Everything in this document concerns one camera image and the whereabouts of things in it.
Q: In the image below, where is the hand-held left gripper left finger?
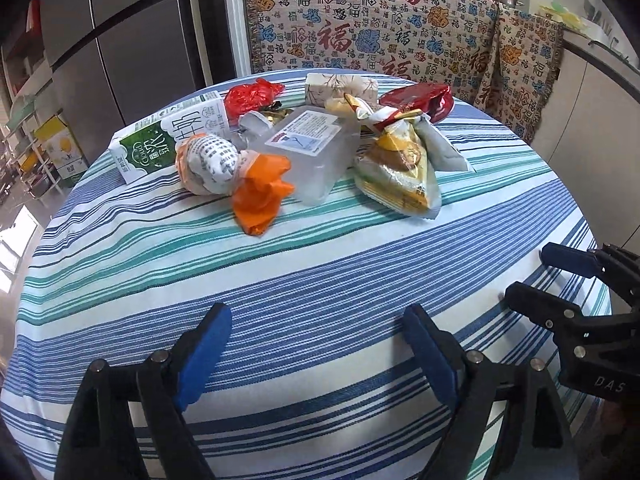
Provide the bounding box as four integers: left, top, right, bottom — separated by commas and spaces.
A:
54, 303, 233, 480

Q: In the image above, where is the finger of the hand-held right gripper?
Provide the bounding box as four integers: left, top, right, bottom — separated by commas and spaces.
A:
541, 242, 640, 306
504, 282, 601, 356

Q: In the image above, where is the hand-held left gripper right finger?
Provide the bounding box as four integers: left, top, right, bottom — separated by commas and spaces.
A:
402, 304, 576, 480

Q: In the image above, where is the yellow green snack bag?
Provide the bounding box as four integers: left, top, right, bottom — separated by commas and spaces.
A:
354, 109, 471, 218

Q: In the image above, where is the white orange wrapper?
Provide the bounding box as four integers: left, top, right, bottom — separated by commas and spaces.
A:
175, 130, 296, 236

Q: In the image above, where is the green white milk carton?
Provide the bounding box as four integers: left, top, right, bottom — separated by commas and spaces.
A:
109, 91, 231, 186

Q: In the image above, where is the clear plastic container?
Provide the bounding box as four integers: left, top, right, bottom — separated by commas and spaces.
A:
239, 106, 362, 206

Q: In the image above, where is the gold black foil bag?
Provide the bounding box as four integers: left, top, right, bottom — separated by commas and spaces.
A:
260, 102, 296, 126

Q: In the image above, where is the blue green striped tablecloth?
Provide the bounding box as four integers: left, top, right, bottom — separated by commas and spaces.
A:
0, 67, 616, 480

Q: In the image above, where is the grey kitchen cabinet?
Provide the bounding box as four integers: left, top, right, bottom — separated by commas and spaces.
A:
525, 25, 640, 261

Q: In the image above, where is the red snack bag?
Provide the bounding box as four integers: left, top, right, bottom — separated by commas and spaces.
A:
378, 84, 455, 123

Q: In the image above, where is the yellow cardboard box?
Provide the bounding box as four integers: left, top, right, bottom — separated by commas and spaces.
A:
34, 115, 91, 181

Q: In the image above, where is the red plastic bag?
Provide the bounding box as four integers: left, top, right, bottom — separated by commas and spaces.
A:
224, 80, 285, 121

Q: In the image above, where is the cream translucent food bag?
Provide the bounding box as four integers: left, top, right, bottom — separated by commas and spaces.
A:
325, 94, 373, 117

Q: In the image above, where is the floral patterned paper box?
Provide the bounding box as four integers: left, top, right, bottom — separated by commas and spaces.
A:
305, 73, 379, 107

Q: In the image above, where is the large printed blanket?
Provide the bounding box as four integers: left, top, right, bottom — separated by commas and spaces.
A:
240, 0, 501, 111

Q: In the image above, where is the white shelf rack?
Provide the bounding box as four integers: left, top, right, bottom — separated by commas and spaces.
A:
0, 0, 66, 196

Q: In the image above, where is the stainless steel refrigerator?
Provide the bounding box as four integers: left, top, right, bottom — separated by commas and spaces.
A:
40, 0, 221, 131

